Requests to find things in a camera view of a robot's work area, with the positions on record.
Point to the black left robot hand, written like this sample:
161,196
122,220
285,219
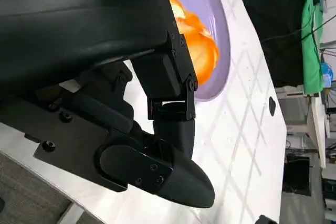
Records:
65,24

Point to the lilac plate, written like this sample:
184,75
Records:
210,9

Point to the black cloth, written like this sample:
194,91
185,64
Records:
275,11

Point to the black table grommet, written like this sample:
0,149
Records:
272,106

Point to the green cloth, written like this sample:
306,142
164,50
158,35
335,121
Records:
311,58

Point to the white desk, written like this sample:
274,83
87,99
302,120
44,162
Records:
315,119

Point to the black box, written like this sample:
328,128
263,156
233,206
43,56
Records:
296,174

